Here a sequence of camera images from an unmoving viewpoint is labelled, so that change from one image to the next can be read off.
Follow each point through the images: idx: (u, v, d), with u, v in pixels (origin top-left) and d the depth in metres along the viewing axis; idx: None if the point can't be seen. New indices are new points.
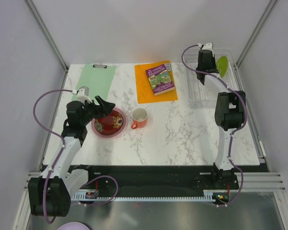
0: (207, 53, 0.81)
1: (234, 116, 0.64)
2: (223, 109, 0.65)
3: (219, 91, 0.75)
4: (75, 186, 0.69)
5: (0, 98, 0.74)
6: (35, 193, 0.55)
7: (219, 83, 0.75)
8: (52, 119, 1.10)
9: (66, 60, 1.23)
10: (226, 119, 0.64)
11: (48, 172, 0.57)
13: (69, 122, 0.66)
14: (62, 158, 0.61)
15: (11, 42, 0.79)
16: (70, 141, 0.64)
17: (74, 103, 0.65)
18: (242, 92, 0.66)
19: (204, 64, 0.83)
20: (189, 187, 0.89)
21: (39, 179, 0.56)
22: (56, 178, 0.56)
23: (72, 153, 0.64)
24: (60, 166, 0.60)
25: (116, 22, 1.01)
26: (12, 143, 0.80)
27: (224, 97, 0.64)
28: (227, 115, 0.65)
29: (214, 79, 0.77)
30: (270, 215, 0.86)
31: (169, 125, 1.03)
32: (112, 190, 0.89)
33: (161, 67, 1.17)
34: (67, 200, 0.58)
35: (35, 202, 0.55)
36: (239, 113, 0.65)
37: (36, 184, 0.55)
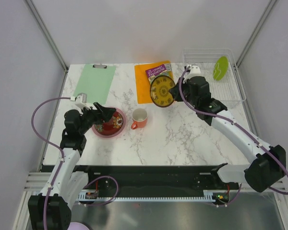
0: (203, 86, 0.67)
1: (272, 177, 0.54)
2: (262, 178, 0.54)
3: (241, 143, 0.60)
4: (76, 193, 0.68)
5: (0, 97, 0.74)
6: (35, 212, 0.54)
7: (246, 136, 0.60)
8: (52, 120, 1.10)
9: (66, 60, 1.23)
10: (266, 185, 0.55)
11: (48, 189, 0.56)
13: (67, 132, 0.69)
14: (61, 173, 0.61)
15: (10, 41, 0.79)
16: (69, 154, 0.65)
17: (71, 113, 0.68)
18: (282, 148, 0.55)
19: (203, 98, 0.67)
20: (189, 187, 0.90)
21: (38, 197, 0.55)
22: (55, 196, 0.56)
23: (71, 165, 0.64)
24: (59, 183, 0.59)
25: (116, 22, 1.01)
26: (11, 143, 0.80)
27: (263, 166, 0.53)
28: (266, 182, 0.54)
29: (230, 125, 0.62)
30: (270, 215, 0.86)
31: (169, 126, 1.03)
32: (112, 190, 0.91)
33: (161, 68, 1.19)
34: (67, 214, 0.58)
35: (35, 219, 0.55)
36: (279, 172, 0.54)
37: (36, 202, 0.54)
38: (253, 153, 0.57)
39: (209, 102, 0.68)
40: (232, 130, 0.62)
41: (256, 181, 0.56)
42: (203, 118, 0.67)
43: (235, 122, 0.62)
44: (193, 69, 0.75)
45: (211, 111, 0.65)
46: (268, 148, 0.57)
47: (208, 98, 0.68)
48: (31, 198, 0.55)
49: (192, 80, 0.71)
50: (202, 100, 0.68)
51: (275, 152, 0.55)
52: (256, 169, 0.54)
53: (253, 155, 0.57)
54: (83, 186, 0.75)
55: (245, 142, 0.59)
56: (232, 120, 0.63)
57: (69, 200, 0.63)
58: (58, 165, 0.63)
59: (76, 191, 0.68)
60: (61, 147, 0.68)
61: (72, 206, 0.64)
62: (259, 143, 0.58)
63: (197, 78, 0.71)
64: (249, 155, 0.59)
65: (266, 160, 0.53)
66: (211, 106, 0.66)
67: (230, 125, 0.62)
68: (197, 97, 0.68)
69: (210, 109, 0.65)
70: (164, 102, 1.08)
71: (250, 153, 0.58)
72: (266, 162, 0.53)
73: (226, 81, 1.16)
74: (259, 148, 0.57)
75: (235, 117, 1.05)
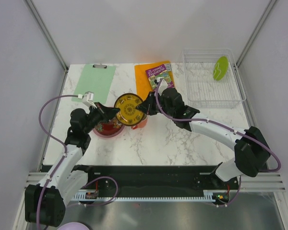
0: (176, 97, 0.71)
1: (260, 158, 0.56)
2: (250, 163, 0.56)
3: (221, 137, 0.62)
4: (74, 190, 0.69)
5: (0, 98, 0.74)
6: (30, 201, 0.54)
7: (221, 128, 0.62)
8: (52, 119, 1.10)
9: (66, 60, 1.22)
10: (257, 167, 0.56)
11: (46, 181, 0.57)
13: (72, 130, 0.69)
14: (61, 166, 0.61)
15: (10, 41, 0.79)
16: (72, 150, 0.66)
17: (78, 113, 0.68)
18: (255, 129, 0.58)
19: (178, 108, 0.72)
20: (189, 187, 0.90)
21: (36, 187, 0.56)
22: (53, 189, 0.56)
23: (72, 162, 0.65)
24: (58, 176, 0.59)
25: (116, 22, 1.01)
26: (11, 143, 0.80)
27: (245, 151, 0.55)
28: (256, 164, 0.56)
29: (206, 123, 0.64)
30: (269, 215, 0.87)
31: (169, 126, 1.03)
32: (112, 190, 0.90)
33: (161, 67, 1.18)
34: (61, 211, 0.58)
35: (29, 209, 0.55)
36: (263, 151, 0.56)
37: (33, 192, 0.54)
38: (232, 141, 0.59)
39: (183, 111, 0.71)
40: (216, 130, 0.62)
41: (247, 167, 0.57)
42: (182, 125, 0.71)
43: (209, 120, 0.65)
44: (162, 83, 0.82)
45: (187, 117, 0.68)
46: (244, 132, 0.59)
47: (183, 108, 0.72)
48: (30, 187, 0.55)
49: (165, 92, 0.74)
50: (178, 110, 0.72)
51: (251, 133, 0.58)
52: (240, 155, 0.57)
53: (232, 143, 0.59)
54: (81, 184, 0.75)
55: (222, 133, 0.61)
56: (205, 118, 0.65)
57: (65, 196, 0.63)
58: (60, 159, 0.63)
59: (73, 189, 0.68)
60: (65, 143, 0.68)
61: (67, 202, 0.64)
62: (234, 130, 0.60)
63: (169, 90, 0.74)
64: (231, 145, 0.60)
65: (246, 143, 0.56)
66: (185, 113, 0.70)
67: (205, 123, 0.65)
68: (173, 108, 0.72)
69: (186, 116, 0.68)
70: (133, 120, 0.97)
71: (230, 141, 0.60)
72: (246, 145, 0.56)
73: (226, 81, 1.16)
74: (236, 134, 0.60)
75: (235, 117, 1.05)
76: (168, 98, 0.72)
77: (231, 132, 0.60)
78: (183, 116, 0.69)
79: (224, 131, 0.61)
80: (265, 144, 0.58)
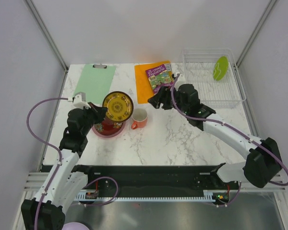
0: (192, 93, 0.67)
1: (270, 170, 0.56)
2: (260, 173, 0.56)
3: (234, 143, 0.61)
4: (73, 195, 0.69)
5: (0, 98, 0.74)
6: (28, 216, 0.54)
7: (237, 133, 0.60)
8: (52, 119, 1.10)
9: (66, 60, 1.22)
10: (266, 178, 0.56)
11: (42, 196, 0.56)
13: (70, 131, 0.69)
14: (57, 177, 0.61)
15: (10, 41, 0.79)
16: (67, 157, 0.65)
17: (75, 113, 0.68)
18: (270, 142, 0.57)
19: (193, 105, 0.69)
20: (189, 187, 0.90)
21: (32, 201, 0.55)
22: (48, 203, 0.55)
23: (67, 169, 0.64)
24: (54, 189, 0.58)
25: (116, 22, 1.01)
26: (11, 143, 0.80)
27: (258, 161, 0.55)
28: (265, 176, 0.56)
29: (220, 126, 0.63)
30: (269, 215, 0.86)
31: (169, 126, 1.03)
32: (112, 190, 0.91)
33: (161, 68, 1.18)
34: (60, 219, 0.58)
35: (28, 222, 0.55)
36: (275, 164, 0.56)
37: (29, 207, 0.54)
38: (246, 149, 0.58)
39: (198, 109, 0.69)
40: (231, 134, 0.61)
41: (256, 177, 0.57)
42: (195, 123, 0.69)
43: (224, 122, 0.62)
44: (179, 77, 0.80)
45: (201, 116, 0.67)
46: (259, 142, 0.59)
47: (197, 105, 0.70)
48: (25, 201, 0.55)
49: (181, 87, 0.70)
50: (192, 107, 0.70)
51: (267, 144, 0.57)
52: (252, 165, 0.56)
53: (246, 150, 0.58)
54: (81, 187, 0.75)
55: (237, 139, 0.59)
56: (221, 120, 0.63)
57: (64, 203, 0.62)
58: (55, 168, 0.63)
59: (72, 194, 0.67)
60: (60, 147, 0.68)
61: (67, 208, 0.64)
62: (250, 138, 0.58)
63: (186, 85, 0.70)
64: (243, 153, 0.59)
65: (259, 154, 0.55)
66: (200, 111, 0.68)
67: (220, 126, 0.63)
68: (187, 104, 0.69)
69: (200, 115, 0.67)
70: (122, 117, 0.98)
71: (244, 149, 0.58)
72: (260, 156, 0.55)
73: (226, 81, 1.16)
74: (251, 143, 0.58)
75: (235, 117, 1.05)
76: (184, 94, 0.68)
77: (246, 140, 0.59)
78: (197, 114, 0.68)
79: (240, 137, 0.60)
80: (277, 156, 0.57)
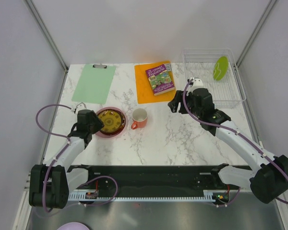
0: (206, 97, 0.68)
1: (279, 187, 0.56)
2: (268, 189, 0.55)
3: (246, 154, 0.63)
4: (74, 182, 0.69)
5: (0, 98, 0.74)
6: (36, 180, 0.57)
7: (251, 147, 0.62)
8: (52, 119, 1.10)
9: (66, 60, 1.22)
10: (273, 196, 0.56)
11: (52, 161, 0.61)
13: (78, 125, 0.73)
14: (66, 152, 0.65)
15: (10, 41, 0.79)
16: (75, 140, 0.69)
17: (85, 109, 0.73)
18: (285, 159, 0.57)
19: (206, 109, 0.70)
20: (189, 187, 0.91)
21: (42, 167, 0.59)
22: (57, 166, 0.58)
23: (76, 149, 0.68)
24: (63, 158, 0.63)
25: (116, 22, 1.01)
26: (12, 143, 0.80)
27: (268, 177, 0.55)
28: (272, 193, 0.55)
29: (234, 135, 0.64)
30: (269, 215, 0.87)
31: (169, 126, 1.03)
32: (112, 190, 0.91)
33: (161, 67, 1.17)
34: (65, 193, 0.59)
35: (34, 189, 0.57)
36: (285, 182, 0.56)
37: (39, 171, 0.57)
38: (258, 164, 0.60)
39: (212, 114, 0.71)
40: (244, 146, 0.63)
41: (262, 192, 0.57)
42: (208, 128, 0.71)
43: (238, 132, 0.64)
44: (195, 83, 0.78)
45: (215, 121, 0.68)
46: (273, 158, 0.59)
47: (211, 109, 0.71)
48: (36, 166, 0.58)
49: (196, 90, 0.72)
50: (206, 112, 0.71)
51: (279, 162, 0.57)
52: (261, 181, 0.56)
53: (257, 165, 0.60)
54: (81, 181, 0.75)
55: (250, 152, 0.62)
56: (235, 130, 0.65)
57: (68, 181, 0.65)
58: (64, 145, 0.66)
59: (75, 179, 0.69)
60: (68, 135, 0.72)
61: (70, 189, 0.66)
62: (264, 153, 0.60)
63: (200, 89, 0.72)
64: (254, 166, 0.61)
65: (270, 170, 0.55)
66: (215, 116, 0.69)
67: (234, 135, 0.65)
68: (200, 108, 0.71)
69: (214, 120, 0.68)
70: (115, 127, 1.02)
71: (255, 163, 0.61)
72: (270, 173, 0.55)
73: (226, 81, 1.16)
74: (264, 158, 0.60)
75: (235, 117, 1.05)
76: (198, 97, 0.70)
77: (259, 155, 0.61)
78: (210, 119, 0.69)
79: (252, 150, 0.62)
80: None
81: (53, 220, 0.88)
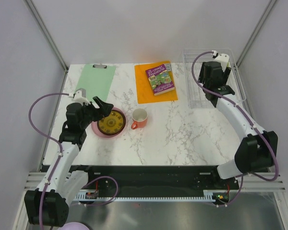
0: (217, 67, 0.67)
1: (261, 162, 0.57)
2: (249, 157, 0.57)
3: (237, 125, 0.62)
4: (75, 190, 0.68)
5: (0, 98, 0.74)
6: (32, 207, 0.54)
7: (243, 118, 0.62)
8: (52, 118, 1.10)
9: (66, 60, 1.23)
10: (253, 166, 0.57)
11: (45, 185, 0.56)
13: (68, 124, 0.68)
14: (60, 166, 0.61)
15: (10, 41, 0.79)
16: (67, 148, 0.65)
17: (76, 106, 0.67)
18: (274, 134, 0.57)
19: (214, 80, 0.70)
20: (189, 186, 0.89)
21: (35, 192, 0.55)
22: (52, 192, 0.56)
23: (69, 160, 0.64)
24: (56, 178, 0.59)
25: (116, 22, 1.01)
26: (12, 143, 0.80)
27: (251, 145, 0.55)
28: (253, 163, 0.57)
29: (232, 107, 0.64)
30: (269, 215, 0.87)
31: (169, 125, 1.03)
32: (112, 190, 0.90)
33: (161, 67, 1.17)
34: (64, 210, 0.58)
35: (32, 214, 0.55)
36: (268, 158, 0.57)
37: (33, 196, 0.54)
38: (245, 132, 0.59)
39: (217, 86, 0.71)
40: (237, 117, 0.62)
41: (244, 160, 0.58)
42: (210, 98, 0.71)
43: (237, 104, 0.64)
44: (221, 56, 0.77)
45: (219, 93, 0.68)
46: (262, 132, 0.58)
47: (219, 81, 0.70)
48: (29, 192, 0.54)
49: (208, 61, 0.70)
50: (212, 82, 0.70)
51: (267, 135, 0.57)
52: (245, 149, 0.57)
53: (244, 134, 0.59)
54: (81, 184, 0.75)
55: (241, 123, 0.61)
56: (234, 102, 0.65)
57: (67, 195, 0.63)
58: (56, 160, 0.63)
59: (74, 189, 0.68)
60: (60, 141, 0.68)
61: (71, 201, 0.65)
62: (254, 125, 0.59)
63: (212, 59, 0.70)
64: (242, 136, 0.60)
65: (254, 140, 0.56)
66: (220, 88, 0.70)
67: (231, 107, 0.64)
68: (209, 78, 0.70)
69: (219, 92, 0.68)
70: (117, 127, 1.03)
71: (243, 132, 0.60)
72: (255, 142, 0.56)
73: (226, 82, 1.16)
74: (253, 130, 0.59)
75: None
76: (207, 67, 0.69)
77: (249, 126, 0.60)
78: (215, 90, 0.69)
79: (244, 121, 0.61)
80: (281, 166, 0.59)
81: None
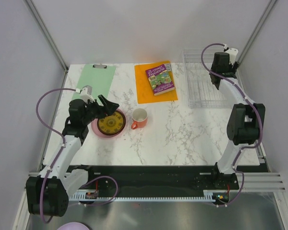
0: (224, 55, 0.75)
1: (249, 132, 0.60)
2: (237, 124, 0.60)
3: (234, 100, 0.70)
4: (75, 186, 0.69)
5: (0, 98, 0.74)
6: (32, 193, 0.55)
7: (237, 92, 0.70)
8: (52, 118, 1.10)
9: (66, 60, 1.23)
10: (241, 133, 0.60)
11: (46, 172, 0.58)
13: (71, 120, 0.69)
14: (62, 155, 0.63)
15: (10, 41, 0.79)
16: (70, 140, 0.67)
17: (78, 101, 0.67)
18: (261, 105, 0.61)
19: (220, 67, 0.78)
20: (189, 187, 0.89)
21: (37, 179, 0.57)
22: (54, 178, 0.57)
23: (71, 152, 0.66)
24: (58, 166, 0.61)
25: (116, 22, 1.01)
26: (12, 143, 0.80)
27: (240, 112, 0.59)
28: (241, 130, 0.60)
29: (231, 86, 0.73)
30: (270, 215, 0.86)
31: (169, 125, 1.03)
32: (112, 190, 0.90)
33: (161, 67, 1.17)
34: (64, 200, 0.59)
35: (32, 201, 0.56)
36: (255, 129, 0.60)
37: (34, 184, 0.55)
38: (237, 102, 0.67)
39: (222, 71, 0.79)
40: (234, 93, 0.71)
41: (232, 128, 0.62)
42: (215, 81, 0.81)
43: (235, 84, 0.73)
44: (230, 50, 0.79)
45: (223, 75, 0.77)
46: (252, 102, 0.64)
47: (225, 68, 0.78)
48: (30, 179, 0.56)
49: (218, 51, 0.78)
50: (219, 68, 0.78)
51: (257, 106, 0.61)
52: (234, 116, 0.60)
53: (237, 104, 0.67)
54: (81, 182, 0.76)
55: (235, 97, 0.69)
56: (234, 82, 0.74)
57: (68, 188, 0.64)
58: (59, 150, 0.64)
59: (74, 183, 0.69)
60: (63, 134, 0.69)
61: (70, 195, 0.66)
62: (246, 97, 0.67)
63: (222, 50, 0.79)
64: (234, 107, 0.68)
65: (243, 108, 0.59)
66: (223, 74, 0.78)
67: (230, 86, 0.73)
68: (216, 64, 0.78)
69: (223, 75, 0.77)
70: (117, 127, 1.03)
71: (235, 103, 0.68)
72: (243, 109, 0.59)
73: None
74: (245, 101, 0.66)
75: None
76: (216, 54, 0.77)
77: (241, 99, 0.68)
78: (221, 74, 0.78)
79: (237, 95, 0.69)
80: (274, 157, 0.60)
81: (53, 220, 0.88)
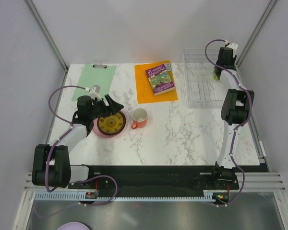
0: (227, 50, 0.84)
1: (238, 113, 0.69)
2: (229, 106, 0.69)
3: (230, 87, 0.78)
4: (74, 176, 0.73)
5: (0, 98, 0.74)
6: (40, 159, 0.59)
7: (234, 81, 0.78)
8: (52, 119, 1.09)
9: (66, 60, 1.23)
10: (231, 114, 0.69)
11: (55, 141, 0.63)
13: (78, 113, 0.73)
14: (69, 135, 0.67)
15: (10, 41, 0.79)
16: (78, 125, 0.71)
17: (86, 97, 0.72)
18: (252, 91, 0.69)
19: (223, 60, 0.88)
20: (189, 187, 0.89)
21: (45, 146, 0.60)
22: (61, 146, 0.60)
23: (78, 136, 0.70)
24: (66, 140, 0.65)
25: (116, 22, 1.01)
26: (11, 143, 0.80)
27: (232, 96, 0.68)
28: (232, 110, 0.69)
29: (229, 75, 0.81)
30: (270, 215, 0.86)
31: (169, 125, 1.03)
32: (112, 190, 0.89)
33: (161, 67, 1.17)
34: (67, 172, 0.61)
35: (38, 168, 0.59)
36: (245, 111, 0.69)
37: (42, 150, 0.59)
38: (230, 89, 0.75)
39: (224, 63, 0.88)
40: (231, 81, 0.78)
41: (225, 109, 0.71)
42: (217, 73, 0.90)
43: (233, 74, 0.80)
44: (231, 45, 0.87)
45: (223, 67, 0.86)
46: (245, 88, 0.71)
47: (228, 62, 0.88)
48: (40, 145, 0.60)
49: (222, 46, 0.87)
50: (222, 61, 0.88)
51: (251, 93, 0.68)
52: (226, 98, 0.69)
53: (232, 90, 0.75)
54: (82, 178, 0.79)
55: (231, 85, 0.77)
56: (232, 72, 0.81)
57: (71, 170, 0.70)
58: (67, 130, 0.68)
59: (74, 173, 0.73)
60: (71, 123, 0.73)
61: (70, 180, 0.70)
62: (239, 84, 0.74)
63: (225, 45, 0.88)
64: None
65: (235, 92, 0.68)
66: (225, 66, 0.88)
67: (229, 74, 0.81)
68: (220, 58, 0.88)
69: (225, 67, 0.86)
70: (117, 127, 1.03)
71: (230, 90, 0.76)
72: (234, 93, 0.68)
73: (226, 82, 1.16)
74: (238, 88, 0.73)
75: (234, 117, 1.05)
76: (221, 48, 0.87)
77: (235, 86, 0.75)
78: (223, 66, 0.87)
79: (234, 83, 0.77)
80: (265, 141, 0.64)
81: (53, 219, 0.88)
